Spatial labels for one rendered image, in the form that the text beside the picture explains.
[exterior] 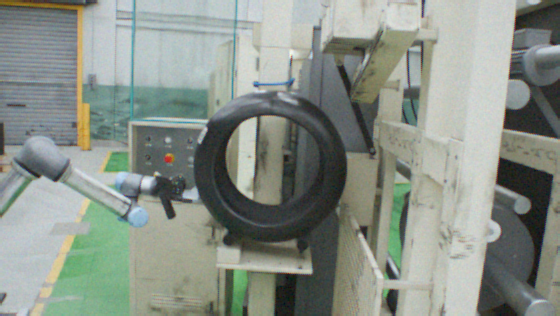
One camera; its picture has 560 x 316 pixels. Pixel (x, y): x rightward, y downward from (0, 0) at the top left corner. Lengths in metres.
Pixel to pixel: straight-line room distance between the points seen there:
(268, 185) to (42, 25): 9.37
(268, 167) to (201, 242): 0.69
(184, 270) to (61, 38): 8.81
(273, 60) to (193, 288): 1.34
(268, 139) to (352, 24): 0.80
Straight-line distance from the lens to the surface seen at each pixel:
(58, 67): 10.89
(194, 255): 2.54
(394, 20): 1.32
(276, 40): 2.00
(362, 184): 1.98
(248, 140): 5.15
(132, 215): 1.70
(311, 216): 1.66
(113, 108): 10.72
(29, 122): 11.07
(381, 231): 2.07
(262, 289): 2.20
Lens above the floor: 1.47
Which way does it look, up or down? 9 degrees down
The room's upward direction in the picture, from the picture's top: 3 degrees clockwise
